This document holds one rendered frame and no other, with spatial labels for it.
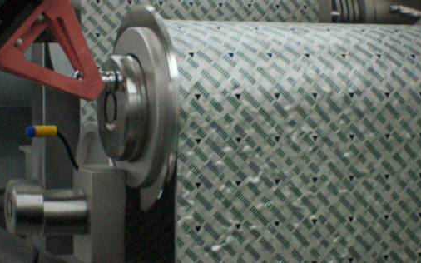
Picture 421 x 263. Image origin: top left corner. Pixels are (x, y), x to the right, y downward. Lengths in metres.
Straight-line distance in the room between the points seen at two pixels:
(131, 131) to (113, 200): 0.07
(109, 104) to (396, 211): 0.22
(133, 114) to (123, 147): 0.03
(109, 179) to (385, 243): 0.21
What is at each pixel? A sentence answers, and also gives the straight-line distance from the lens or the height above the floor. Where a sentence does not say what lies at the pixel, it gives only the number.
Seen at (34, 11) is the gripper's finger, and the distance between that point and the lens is 0.65.
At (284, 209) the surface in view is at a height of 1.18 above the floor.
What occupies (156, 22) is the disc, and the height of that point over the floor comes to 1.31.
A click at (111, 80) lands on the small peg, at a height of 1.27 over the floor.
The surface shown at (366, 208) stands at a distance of 0.73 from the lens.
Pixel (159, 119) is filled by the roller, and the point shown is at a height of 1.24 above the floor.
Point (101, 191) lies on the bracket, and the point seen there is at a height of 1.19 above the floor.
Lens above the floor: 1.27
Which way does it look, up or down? 3 degrees down
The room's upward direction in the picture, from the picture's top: straight up
